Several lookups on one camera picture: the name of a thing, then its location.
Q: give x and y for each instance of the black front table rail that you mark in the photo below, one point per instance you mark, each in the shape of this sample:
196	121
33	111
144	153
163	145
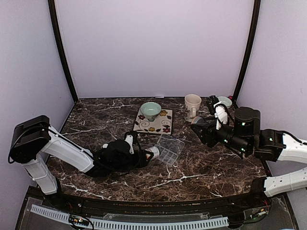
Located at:
231	205

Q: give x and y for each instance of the orange pill bottle grey cap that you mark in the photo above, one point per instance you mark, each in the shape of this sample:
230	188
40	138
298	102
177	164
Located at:
151	153

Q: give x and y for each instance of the square floral ceramic plate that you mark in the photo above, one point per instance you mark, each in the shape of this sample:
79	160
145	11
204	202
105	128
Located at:
162	124

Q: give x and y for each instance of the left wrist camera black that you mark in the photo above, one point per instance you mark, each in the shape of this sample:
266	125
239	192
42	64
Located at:
131	138

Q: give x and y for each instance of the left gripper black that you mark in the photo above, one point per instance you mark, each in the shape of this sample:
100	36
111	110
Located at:
141	162

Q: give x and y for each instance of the small green bowl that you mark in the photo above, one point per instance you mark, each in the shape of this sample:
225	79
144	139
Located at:
225	100

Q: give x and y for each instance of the white slotted cable duct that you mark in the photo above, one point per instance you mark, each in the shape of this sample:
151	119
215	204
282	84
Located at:
95	223

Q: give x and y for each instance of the black frame post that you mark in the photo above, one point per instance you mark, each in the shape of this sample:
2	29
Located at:
248	50
60	48

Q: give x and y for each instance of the green ceramic bowl on plate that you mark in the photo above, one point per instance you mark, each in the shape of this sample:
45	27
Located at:
150	110

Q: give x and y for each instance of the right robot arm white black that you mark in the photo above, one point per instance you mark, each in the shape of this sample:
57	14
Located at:
242	135

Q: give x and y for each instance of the beige ceramic mug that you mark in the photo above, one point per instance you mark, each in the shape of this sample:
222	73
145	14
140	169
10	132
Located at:
192	105

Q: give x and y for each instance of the clear plastic pill organizer box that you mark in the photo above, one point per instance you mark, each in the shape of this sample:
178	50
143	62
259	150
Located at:
169	149

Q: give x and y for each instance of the left black frame post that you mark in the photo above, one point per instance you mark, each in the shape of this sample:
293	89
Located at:
60	48

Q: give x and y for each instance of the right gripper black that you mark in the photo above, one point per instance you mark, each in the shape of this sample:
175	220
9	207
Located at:
209	132

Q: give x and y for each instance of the right black frame post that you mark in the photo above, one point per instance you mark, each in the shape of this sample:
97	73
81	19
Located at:
248	50

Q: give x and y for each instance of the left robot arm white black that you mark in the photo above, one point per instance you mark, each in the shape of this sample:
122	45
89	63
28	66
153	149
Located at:
37	135

